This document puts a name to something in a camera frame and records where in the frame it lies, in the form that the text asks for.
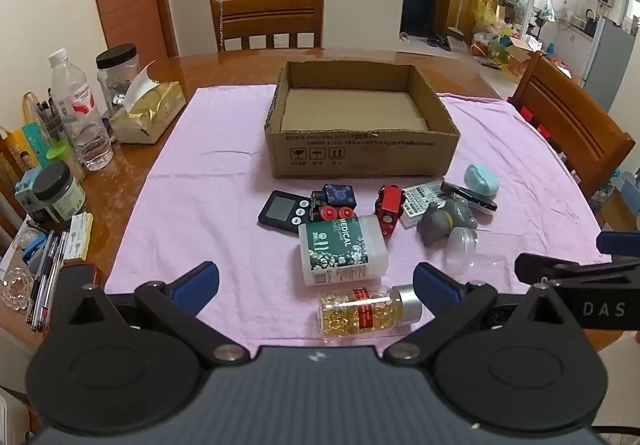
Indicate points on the white bottle with green label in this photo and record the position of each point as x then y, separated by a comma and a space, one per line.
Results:
342, 250

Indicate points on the clear glass dish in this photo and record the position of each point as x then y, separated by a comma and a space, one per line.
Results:
15, 289

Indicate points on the wooden chair with slatted back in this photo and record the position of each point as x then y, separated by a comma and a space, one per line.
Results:
267, 20

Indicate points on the bottle with green cap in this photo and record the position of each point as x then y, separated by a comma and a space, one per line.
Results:
65, 155

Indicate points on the pen holder with pens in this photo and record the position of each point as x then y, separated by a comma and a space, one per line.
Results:
47, 117

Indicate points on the cardboard box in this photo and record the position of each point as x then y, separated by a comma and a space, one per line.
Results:
350, 115

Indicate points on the bundle of pens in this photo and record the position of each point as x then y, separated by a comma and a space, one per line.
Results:
45, 280

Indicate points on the clear plastic water bottle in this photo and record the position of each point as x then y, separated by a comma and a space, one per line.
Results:
80, 115

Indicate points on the clear jar with black lid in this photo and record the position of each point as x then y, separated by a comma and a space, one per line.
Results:
117, 75

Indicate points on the teal oval case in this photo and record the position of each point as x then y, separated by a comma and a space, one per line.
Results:
482, 180

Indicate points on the pink cloth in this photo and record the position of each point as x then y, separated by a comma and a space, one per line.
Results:
210, 205

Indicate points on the red toy train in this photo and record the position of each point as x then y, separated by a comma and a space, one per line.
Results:
390, 207

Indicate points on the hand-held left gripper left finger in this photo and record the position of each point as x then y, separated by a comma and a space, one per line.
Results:
196, 282

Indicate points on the clear bottle of golden capsules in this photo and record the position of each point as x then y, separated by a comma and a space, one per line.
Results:
365, 310

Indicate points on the small yellow white box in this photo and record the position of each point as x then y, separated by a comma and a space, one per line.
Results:
80, 235

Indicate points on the blue and black toy train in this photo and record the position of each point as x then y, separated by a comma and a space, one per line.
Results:
332, 199

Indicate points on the black digital timer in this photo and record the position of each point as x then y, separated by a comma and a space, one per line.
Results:
279, 213

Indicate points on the wooden chair with grooved back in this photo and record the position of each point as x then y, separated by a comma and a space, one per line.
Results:
570, 120

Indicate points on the golden tissue box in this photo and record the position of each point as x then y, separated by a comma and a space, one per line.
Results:
147, 112

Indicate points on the wooden cabinet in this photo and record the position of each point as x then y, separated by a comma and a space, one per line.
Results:
467, 7

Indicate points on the clear plastic cup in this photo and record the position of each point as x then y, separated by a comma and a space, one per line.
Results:
480, 250

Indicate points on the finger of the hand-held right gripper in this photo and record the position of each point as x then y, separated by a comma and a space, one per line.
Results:
545, 266
620, 243

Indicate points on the yellow plastic bag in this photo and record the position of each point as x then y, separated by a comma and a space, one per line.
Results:
485, 15

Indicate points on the grey elephant toy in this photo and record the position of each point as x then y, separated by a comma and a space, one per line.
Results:
445, 220

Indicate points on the white labelled card pack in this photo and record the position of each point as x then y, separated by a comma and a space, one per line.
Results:
419, 202

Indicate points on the grey refrigerator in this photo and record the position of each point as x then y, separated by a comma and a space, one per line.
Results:
607, 60

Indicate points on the dark jar with black lid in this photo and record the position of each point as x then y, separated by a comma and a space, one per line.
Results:
57, 192

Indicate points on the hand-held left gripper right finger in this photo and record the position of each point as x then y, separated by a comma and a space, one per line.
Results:
434, 284

